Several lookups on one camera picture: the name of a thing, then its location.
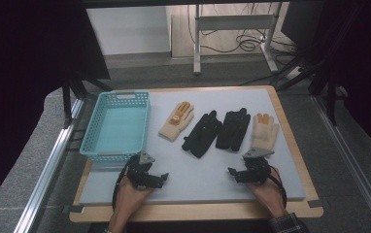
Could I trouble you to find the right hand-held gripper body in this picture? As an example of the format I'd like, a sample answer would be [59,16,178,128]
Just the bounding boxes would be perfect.
[242,147,275,186]

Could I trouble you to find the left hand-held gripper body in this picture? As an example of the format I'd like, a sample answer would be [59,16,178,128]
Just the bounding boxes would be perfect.
[126,150,162,190]

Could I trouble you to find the cream orange knit glove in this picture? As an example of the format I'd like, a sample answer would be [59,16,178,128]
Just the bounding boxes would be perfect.
[251,113,281,150]

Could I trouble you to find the person's left hand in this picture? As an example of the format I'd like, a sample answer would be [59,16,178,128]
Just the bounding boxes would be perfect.
[114,176,154,225]

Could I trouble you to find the person's right hand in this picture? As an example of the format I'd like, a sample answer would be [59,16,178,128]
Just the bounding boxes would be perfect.
[246,174,288,218]

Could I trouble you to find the black glove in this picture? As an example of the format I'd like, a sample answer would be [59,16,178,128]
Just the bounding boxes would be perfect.
[215,108,252,152]
[182,110,223,159]

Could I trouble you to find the wooden table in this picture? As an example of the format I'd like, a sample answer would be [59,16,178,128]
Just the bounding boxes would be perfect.
[69,84,324,223]

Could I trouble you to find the turquoise plastic basket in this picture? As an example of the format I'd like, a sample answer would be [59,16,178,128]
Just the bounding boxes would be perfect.
[79,91,152,163]

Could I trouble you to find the cream orange glove with tag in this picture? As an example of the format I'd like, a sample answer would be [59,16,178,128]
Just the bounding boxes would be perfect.
[157,101,195,143]

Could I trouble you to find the black tripod stand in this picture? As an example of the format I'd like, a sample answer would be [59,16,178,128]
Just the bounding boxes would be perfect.
[61,75,114,128]
[270,48,341,127]

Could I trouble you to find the white power strip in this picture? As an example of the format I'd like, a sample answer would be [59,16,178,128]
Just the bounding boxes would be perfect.
[285,65,303,81]

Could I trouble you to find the black curtain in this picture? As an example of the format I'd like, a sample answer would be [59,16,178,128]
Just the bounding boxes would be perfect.
[0,0,111,216]
[316,0,371,161]

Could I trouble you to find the left hand-held gripper black cable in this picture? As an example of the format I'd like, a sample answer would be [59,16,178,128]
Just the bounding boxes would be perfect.
[111,157,135,213]

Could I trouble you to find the hand-held gripper black cable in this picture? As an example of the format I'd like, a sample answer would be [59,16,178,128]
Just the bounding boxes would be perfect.
[111,157,135,213]
[268,165,287,209]

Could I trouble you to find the right hand-held gripper black cable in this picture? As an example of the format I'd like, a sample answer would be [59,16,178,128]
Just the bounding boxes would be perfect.
[268,165,287,209]

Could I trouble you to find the aluminium rail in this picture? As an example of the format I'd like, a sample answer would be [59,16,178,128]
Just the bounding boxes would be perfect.
[13,97,86,233]
[312,94,371,228]

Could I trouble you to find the black floor cables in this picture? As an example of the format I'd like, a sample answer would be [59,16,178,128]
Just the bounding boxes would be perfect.
[186,3,299,56]

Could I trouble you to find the white metal desk frame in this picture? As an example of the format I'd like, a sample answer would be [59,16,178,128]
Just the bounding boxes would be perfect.
[192,3,280,76]

